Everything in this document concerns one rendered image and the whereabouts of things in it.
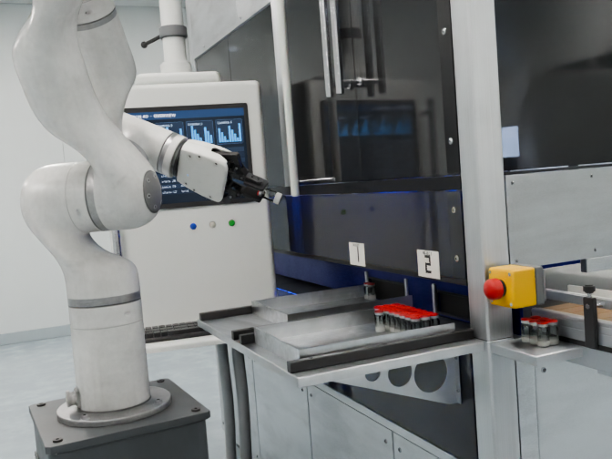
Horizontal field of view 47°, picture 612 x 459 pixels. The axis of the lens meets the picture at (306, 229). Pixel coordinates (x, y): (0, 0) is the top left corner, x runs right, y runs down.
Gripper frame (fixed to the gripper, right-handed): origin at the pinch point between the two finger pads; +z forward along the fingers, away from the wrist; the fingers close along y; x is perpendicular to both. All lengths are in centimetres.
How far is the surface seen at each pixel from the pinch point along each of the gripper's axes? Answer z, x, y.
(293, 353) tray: 19.0, -18.6, -18.3
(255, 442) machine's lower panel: 11, 53, -170
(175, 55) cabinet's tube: -54, 80, -29
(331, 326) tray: 23.4, 5.5, -34.2
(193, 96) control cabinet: -43, 71, -36
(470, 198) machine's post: 39.3, 14.8, 5.9
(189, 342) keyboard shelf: -12, 14, -73
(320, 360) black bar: 24.1, -19.9, -15.4
